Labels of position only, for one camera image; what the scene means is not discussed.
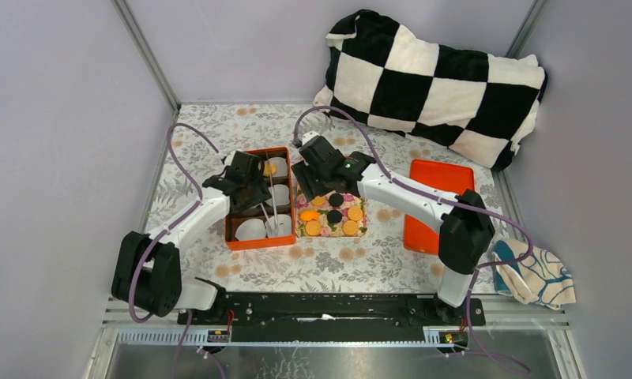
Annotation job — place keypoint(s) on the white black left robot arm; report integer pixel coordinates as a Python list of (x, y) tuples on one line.
[(148, 271)]

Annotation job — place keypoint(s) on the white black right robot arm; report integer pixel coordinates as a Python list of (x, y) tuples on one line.
[(461, 221)]

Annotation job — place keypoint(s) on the floral cookie tray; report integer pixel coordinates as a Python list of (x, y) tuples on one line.
[(329, 230)]

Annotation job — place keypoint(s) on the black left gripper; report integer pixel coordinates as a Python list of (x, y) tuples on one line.
[(261, 193)]

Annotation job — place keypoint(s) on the black sandwich cookie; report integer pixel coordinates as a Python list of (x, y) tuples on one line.
[(336, 200), (334, 217)]

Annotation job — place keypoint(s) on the orange compartment cookie box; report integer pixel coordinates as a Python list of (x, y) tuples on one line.
[(233, 220)]

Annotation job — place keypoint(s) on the orange fish shaped cookie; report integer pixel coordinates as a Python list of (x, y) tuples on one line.
[(309, 215)]

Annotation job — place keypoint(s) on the round swirl butter cookie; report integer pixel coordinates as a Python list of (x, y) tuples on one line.
[(269, 169)]

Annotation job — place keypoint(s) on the round tan biscuit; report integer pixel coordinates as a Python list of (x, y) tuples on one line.
[(318, 201), (313, 228), (350, 228), (355, 213)]

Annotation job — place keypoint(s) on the white paper cupcake liner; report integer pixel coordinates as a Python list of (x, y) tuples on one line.
[(278, 166), (280, 225), (251, 229), (282, 194)]

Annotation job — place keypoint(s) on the blue cream patterned cloth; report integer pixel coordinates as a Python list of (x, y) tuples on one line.
[(541, 278)]

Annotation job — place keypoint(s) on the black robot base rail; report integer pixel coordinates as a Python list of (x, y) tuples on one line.
[(333, 318)]

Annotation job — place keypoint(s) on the black white checkered pillow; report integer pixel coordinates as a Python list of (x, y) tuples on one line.
[(476, 104)]

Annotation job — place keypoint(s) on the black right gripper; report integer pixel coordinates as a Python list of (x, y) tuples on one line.
[(303, 171)]

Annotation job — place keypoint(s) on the floral table mat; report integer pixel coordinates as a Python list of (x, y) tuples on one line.
[(376, 262)]

